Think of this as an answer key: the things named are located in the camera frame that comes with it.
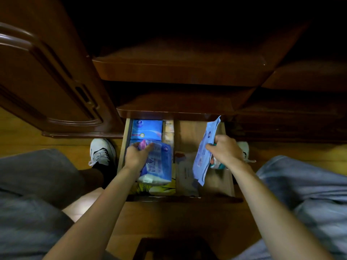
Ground person's right hand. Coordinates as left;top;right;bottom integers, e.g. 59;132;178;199
205;135;245;169

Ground person's left hand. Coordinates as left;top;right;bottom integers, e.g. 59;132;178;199
124;142;155;172

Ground light blue packet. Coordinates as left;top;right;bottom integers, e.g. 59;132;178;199
192;115;222;187

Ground small teal packet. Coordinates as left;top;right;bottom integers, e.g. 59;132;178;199
209;157;226;170

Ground blue tissue packet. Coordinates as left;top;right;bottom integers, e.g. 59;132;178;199
137;140;173;186

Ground person's left forearm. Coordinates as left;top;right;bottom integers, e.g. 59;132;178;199
43;166;142;260

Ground person's right forearm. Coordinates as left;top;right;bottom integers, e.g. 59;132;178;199
227;160;334;260

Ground blue packet with white label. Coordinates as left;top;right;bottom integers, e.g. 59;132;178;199
131;119;163;141

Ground beige cardboard box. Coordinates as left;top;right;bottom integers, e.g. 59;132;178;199
162;120;175;155

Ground white right shoe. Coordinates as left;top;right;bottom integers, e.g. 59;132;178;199
236;141;256;163

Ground white shoe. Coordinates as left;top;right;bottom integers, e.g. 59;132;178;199
236;141;256;163
88;138;116;168

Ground white wipes packet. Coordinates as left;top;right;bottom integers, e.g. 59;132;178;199
174;151;200;197

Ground wooden drawer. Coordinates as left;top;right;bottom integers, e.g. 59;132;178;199
117;118;236;199

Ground yellow printed packet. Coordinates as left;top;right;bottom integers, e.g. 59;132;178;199
131;170;177;196

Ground white left shoe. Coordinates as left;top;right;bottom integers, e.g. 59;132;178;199
88;138;116;168

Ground black sock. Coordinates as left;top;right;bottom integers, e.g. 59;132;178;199
92;160;119;188

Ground brown wooden cabinet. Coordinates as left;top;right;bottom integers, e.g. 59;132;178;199
58;0;347;144

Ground person's left leg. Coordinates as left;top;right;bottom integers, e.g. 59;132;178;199
62;168;109;223

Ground dark wooden stool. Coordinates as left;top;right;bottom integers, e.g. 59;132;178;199
132;237;219;260

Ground brown wooden cabinet door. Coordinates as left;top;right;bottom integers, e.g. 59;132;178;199
0;0;126;139

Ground grey shorts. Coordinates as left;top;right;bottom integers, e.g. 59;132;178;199
0;148;347;260

